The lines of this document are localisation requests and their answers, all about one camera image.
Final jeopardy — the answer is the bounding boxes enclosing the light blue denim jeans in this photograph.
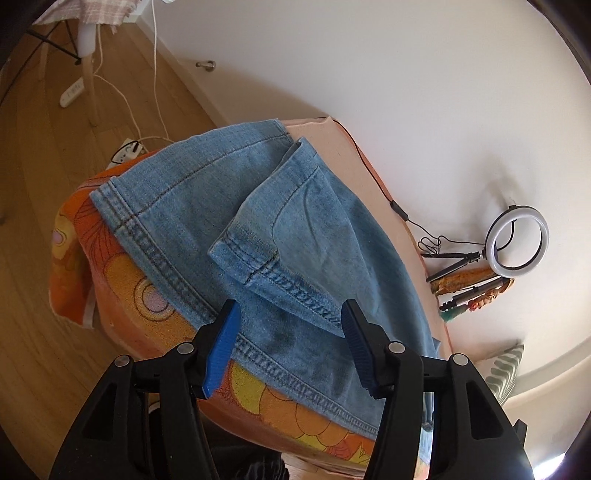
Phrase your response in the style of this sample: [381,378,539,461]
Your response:
[90,120,438,439]

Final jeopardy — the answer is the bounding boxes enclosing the green white patterned pillow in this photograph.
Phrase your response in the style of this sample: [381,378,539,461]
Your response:
[475,344,525,405]

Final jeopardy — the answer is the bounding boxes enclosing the orange floral bed cover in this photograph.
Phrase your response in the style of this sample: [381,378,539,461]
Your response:
[48,115,456,478]

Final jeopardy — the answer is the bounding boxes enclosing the white power strip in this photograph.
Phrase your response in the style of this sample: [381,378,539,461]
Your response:
[107,139,147,169]

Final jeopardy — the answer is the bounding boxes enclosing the metal door stopper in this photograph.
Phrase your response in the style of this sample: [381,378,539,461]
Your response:
[195,60,216,72]

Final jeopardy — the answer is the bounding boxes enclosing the light blue chair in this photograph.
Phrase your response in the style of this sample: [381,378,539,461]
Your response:
[26,19,99,126]

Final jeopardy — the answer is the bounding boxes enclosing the pink plaid cloth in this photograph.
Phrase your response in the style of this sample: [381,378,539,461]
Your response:
[34,0,139,26]

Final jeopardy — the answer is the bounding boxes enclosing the white ring light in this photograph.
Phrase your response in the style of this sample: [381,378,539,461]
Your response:
[484,205,550,278]

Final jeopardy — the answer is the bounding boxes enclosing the white inline switch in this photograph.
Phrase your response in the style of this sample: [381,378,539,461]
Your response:
[59,77,85,109]

